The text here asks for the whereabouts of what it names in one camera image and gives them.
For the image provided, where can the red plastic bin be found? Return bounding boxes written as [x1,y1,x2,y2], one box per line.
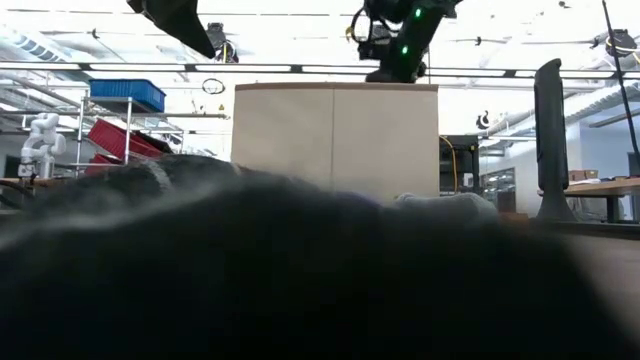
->
[83,152,124,176]
[87,118,175,161]

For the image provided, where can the hanging black cable ring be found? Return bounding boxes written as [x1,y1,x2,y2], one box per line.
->
[201,77,226,96]

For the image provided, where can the blue plastic bin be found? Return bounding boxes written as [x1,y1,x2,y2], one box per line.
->
[89,78,167,114]

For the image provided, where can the long thin black cable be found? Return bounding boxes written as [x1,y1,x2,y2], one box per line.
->
[601,0,640,155]

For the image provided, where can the black monitor on stand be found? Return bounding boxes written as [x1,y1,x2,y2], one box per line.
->
[533,58,580,224]

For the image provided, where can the wooden workbench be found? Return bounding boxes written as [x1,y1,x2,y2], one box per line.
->
[537,177,640,224]

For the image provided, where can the thick black hose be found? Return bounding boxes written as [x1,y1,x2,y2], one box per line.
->
[0,178,36,211]

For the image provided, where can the black equipment cabinet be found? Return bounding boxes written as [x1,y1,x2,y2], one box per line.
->
[438,134,482,195]

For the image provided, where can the black ceiling cable reel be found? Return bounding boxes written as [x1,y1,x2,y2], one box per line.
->
[604,28,640,59]
[204,22,240,65]

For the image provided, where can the black striped sock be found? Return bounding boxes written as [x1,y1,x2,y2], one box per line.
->
[0,153,640,360]

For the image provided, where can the beige fabric storage box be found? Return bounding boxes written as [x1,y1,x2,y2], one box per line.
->
[230,82,441,201]

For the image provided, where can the grey ribbed sock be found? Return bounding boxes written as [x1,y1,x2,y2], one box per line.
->
[393,192,500,227]

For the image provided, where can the long ceiling light strip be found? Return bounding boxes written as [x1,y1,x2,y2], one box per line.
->
[0,60,640,80]

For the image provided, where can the metal shelf rack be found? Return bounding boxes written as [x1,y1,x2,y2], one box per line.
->
[72,94,231,176]

